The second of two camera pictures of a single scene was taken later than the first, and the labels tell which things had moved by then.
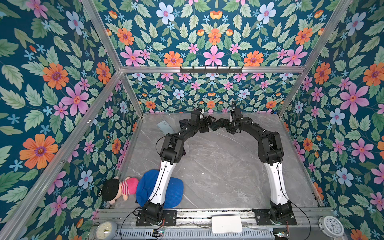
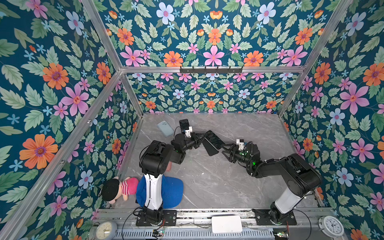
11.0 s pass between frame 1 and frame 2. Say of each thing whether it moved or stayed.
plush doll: stayed
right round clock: stayed
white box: stayed
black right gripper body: moved
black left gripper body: moved
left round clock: stayed
